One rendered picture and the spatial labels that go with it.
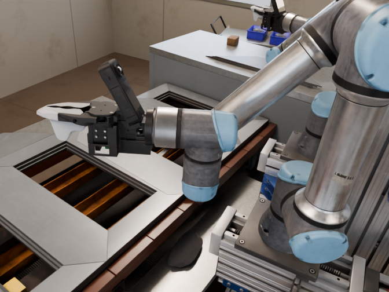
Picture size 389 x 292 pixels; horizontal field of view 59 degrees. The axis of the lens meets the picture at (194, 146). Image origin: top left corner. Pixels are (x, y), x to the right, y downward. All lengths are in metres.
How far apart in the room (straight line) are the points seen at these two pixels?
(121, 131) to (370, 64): 0.42
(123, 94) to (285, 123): 1.48
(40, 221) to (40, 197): 0.13
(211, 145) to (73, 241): 0.73
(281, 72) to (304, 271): 0.51
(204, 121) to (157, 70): 1.79
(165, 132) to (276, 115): 1.44
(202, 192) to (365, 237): 0.62
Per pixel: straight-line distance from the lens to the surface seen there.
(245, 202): 1.64
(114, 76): 0.60
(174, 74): 2.29
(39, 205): 1.38
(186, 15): 4.74
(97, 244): 1.21
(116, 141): 0.63
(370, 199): 1.07
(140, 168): 1.50
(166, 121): 0.60
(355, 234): 1.16
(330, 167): 0.69
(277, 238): 0.97
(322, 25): 0.71
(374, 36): 0.56
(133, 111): 0.61
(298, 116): 1.95
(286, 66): 0.71
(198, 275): 1.34
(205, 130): 0.60
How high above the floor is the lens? 1.76
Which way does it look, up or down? 33 degrees down
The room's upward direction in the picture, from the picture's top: 5 degrees clockwise
